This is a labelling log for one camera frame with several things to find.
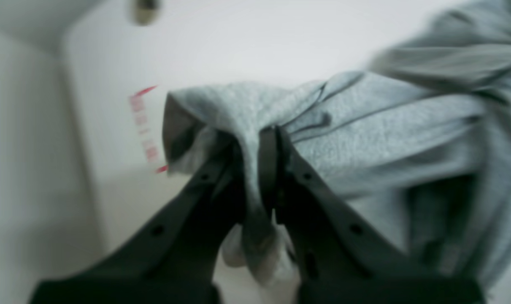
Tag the right table cable grommet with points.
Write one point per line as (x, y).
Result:
(145, 12)

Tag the grey T-shirt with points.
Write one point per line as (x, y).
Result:
(421, 145)

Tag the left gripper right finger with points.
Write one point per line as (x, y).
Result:
(342, 259)

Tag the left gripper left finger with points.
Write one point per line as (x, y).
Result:
(171, 259)

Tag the red tape rectangle marking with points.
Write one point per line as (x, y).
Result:
(140, 116)

